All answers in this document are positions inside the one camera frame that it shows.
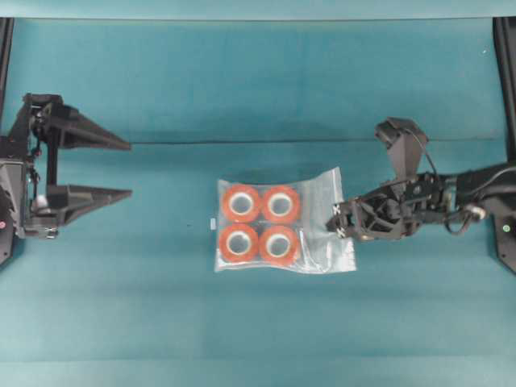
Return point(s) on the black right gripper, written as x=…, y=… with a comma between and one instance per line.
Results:
x=395, y=210

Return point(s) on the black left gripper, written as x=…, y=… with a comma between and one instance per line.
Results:
x=37, y=205

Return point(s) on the clear plastic zip bag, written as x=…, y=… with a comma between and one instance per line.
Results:
x=320, y=252

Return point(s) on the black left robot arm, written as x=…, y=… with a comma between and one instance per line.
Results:
x=34, y=203

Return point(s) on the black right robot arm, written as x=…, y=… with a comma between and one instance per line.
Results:
x=472, y=194

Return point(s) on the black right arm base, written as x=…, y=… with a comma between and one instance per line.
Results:
x=504, y=242

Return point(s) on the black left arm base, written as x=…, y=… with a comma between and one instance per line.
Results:
x=7, y=241

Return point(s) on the orange tape roll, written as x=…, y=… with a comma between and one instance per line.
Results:
x=238, y=243
x=281, y=204
x=241, y=204
x=279, y=245

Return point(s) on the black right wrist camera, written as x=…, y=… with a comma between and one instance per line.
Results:
x=405, y=144

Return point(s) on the black left frame post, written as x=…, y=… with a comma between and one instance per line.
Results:
x=6, y=32

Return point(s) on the black frame post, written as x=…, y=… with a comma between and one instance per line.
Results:
x=6, y=32
x=504, y=43

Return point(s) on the black right frame post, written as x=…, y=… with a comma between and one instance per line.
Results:
x=504, y=43

